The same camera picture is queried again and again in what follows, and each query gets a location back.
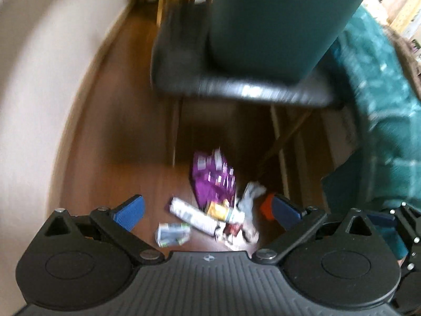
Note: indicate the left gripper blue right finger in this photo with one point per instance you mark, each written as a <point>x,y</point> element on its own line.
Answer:
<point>300,226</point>

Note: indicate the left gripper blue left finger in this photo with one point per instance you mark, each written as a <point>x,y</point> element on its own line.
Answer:
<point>116,224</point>

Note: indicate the orange foam fruit net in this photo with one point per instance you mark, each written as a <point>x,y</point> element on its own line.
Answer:
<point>266,207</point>

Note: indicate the white paper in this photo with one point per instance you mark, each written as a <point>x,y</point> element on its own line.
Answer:
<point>253,190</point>

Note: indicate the yellow red snack wrapper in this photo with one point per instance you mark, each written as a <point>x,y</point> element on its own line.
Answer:
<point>232,219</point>

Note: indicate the purple chip bag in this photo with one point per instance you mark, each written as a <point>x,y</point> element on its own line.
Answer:
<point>213,179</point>

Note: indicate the dark teal trash bin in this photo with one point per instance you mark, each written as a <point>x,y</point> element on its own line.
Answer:
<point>276,38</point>

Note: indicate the small green white wrapper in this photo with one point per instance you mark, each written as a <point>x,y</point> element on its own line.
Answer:
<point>172,234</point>

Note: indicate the white rolled wrapper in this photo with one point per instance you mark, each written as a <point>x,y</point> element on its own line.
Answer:
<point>195,217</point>

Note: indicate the teal plaid blanket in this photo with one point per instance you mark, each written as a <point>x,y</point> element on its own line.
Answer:
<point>384,171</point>

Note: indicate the wooden chair black seat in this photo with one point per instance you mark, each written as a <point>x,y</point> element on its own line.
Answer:
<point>183,65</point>

